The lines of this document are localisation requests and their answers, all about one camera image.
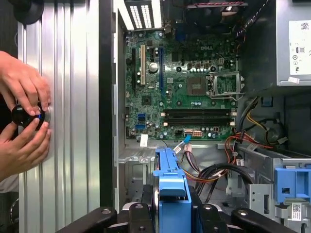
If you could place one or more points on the black open PC case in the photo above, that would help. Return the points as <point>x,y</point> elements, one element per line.
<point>105,97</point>

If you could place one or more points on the grey power supply unit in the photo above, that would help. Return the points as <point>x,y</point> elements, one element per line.
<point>283,48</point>

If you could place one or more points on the short black expansion slot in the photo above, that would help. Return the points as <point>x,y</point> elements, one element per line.
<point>152,54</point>

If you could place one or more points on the hard disk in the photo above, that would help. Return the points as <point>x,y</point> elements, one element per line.
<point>172,184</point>

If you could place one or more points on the person's right hand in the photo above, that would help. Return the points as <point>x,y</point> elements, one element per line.
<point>22,150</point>

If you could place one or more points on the person's left hand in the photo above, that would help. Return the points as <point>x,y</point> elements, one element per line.
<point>22,80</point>

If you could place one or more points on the beige expansion slot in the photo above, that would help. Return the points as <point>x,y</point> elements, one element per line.
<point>143,65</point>

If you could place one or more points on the blue drive bay latch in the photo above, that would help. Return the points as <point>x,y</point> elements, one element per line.
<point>291,179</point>

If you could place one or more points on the black case fan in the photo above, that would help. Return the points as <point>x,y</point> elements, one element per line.
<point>206,19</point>

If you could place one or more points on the silver coin cell battery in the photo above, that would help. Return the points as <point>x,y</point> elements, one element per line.
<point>153,67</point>

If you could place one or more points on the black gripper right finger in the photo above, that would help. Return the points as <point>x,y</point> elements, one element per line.
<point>211,218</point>

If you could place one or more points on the green motherboard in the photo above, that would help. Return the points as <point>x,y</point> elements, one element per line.
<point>175,89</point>

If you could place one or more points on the black RAM slot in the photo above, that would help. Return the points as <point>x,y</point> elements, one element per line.
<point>196,111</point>
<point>196,124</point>
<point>196,120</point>
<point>196,114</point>

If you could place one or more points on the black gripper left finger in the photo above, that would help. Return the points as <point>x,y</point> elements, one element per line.
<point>141,218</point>

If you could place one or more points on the CPU socket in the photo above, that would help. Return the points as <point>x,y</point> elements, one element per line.
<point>196,86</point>

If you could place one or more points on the metal socket cover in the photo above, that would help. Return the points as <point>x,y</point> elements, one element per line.
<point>238,85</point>

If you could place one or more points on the long black expansion slot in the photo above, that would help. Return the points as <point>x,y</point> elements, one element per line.
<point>134,70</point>

